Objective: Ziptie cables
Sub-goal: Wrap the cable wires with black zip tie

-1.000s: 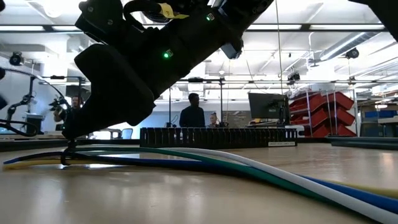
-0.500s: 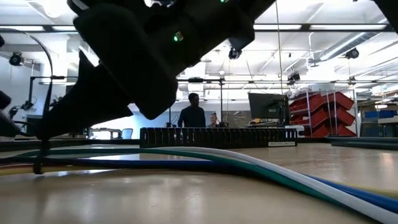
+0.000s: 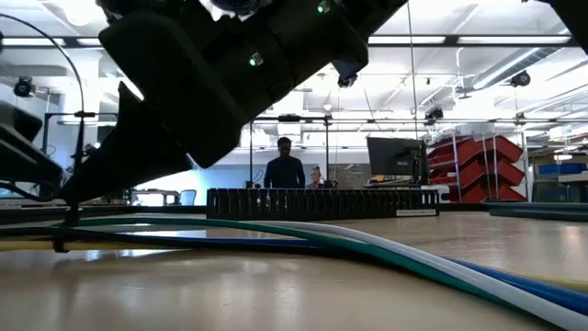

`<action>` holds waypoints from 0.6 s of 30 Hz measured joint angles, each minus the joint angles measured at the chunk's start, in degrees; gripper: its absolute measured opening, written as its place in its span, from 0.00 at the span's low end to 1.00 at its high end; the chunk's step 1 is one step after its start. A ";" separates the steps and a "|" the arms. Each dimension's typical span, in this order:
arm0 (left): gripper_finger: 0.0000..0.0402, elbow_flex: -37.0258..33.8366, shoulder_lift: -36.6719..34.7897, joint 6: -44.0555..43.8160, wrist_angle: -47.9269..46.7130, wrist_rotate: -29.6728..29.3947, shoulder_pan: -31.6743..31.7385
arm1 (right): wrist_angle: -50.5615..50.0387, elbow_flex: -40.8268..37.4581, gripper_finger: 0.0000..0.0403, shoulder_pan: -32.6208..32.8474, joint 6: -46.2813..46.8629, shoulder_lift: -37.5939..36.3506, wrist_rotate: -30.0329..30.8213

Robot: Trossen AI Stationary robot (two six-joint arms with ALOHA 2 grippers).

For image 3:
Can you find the white box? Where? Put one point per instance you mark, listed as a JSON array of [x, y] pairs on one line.
[[441, 193]]

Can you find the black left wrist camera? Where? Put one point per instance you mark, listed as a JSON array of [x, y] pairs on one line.
[[18, 119]]

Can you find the grey office chair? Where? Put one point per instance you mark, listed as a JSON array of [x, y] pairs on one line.
[[187, 197]]

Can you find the red storage bin rack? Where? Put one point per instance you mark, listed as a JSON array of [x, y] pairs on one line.
[[478, 161]]

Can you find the blue storage bins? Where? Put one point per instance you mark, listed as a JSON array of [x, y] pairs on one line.
[[562, 169]]

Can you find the black hanging camera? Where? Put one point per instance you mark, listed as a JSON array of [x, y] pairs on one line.
[[23, 86], [347, 81], [520, 79], [433, 115]]

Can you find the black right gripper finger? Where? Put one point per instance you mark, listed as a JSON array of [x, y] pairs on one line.
[[128, 156]]

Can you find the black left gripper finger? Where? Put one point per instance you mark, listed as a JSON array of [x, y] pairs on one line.
[[27, 161]]

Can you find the person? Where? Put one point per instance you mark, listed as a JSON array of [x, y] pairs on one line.
[[285, 170], [316, 179]]

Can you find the black background rig frame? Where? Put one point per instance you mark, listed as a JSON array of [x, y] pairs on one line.
[[92, 114], [251, 151]]

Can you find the black computer monitor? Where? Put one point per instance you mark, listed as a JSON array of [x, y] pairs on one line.
[[395, 158]]

